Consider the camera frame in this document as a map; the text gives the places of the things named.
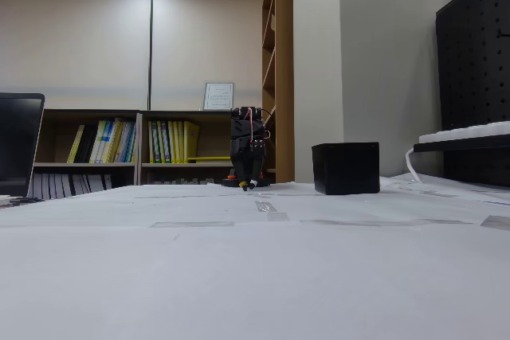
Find black plastic bin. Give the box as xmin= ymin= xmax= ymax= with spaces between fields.
xmin=311 ymin=141 xmax=381 ymax=196

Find flat lying yellow folder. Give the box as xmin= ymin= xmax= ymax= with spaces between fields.
xmin=186 ymin=155 xmax=233 ymax=165

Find framed white certificate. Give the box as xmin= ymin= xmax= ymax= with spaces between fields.
xmin=202 ymin=81 xmax=236 ymax=112

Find white paper table cover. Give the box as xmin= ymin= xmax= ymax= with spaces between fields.
xmin=0 ymin=174 xmax=510 ymax=340

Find low wooden bookshelf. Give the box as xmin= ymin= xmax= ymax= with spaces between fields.
xmin=33 ymin=107 xmax=277 ymax=197

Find tall wooden bookshelf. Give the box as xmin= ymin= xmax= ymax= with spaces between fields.
xmin=261 ymin=0 xmax=295 ymax=184

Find black book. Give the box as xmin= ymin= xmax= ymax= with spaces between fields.
xmin=75 ymin=124 xmax=99 ymax=164

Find slanted yellow book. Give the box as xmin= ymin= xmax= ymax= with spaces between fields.
xmin=66 ymin=124 xmax=86 ymax=164

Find white power strip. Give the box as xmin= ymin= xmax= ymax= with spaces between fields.
xmin=418 ymin=119 xmax=510 ymax=145

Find dark laptop screen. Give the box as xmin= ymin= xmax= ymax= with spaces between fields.
xmin=0 ymin=92 xmax=46 ymax=200

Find black perforated pegboard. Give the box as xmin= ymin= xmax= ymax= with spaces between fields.
xmin=434 ymin=0 xmax=510 ymax=189

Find wide yellow ring binder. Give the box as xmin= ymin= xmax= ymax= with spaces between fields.
xmin=182 ymin=119 xmax=201 ymax=165

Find thin black wall pole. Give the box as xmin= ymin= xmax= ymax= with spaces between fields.
xmin=147 ymin=0 xmax=155 ymax=111

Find white power strip cable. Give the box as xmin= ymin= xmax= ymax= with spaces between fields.
xmin=405 ymin=146 xmax=424 ymax=184

